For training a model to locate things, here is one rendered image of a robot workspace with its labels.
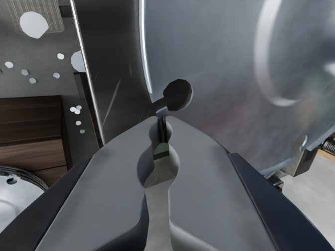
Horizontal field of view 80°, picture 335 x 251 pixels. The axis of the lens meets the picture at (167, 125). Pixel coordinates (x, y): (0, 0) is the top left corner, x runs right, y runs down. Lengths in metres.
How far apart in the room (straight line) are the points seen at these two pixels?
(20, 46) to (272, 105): 0.84
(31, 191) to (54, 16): 0.50
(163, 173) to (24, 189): 0.43
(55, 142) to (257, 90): 0.55
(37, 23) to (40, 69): 0.68
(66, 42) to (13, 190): 0.53
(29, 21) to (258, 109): 0.22
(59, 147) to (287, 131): 0.56
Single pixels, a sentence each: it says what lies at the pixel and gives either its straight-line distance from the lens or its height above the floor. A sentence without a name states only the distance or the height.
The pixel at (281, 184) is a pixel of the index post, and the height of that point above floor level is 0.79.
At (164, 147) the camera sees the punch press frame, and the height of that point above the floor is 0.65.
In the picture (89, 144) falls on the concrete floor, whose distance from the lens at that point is 1.07.
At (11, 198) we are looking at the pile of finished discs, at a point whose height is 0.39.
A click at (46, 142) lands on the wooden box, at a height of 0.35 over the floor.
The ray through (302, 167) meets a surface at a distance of 0.40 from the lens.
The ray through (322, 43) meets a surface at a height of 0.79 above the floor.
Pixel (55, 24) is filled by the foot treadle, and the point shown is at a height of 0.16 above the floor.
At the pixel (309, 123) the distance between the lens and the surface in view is 0.27.
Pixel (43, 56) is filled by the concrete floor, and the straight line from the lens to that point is 0.91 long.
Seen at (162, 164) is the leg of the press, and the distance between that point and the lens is 0.36.
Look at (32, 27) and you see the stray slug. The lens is 0.24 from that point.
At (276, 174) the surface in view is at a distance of 0.27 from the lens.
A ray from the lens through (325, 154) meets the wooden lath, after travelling 1.40.
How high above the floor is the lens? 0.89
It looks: 51 degrees down
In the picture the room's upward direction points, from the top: 138 degrees clockwise
